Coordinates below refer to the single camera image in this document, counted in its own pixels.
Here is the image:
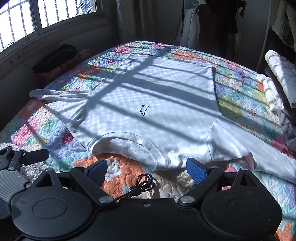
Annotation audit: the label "white sweatshirt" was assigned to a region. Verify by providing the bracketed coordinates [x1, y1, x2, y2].
[30, 54, 295, 183]

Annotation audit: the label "white folded clothes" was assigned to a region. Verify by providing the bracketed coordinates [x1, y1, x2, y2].
[256, 74, 285, 115]

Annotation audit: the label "dark hanging clothes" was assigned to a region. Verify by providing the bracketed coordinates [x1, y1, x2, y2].
[198, 1, 246, 58]

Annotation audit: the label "grey folded garment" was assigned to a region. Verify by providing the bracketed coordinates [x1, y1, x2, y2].
[278, 109, 296, 152]

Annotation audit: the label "black bag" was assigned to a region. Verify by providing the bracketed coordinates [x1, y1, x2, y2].
[32, 44, 77, 73]

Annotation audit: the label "white padded blanket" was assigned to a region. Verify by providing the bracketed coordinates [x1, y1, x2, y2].
[264, 50, 296, 108]

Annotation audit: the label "window with metal grille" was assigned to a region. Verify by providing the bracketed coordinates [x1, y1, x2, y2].
[1, 0, 105, 51]

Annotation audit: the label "white hanging garment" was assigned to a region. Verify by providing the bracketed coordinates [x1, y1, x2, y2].
[180, 9, 200, 49]

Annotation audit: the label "grey curtain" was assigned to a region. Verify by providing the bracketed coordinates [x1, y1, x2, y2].
[116, 0, 155, 43]

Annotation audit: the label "white pole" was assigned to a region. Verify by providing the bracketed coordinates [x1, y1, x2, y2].
[261, 0, 273, 68]

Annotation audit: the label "black cable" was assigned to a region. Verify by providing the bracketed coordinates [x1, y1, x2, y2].
[114, 173, 157, 202]

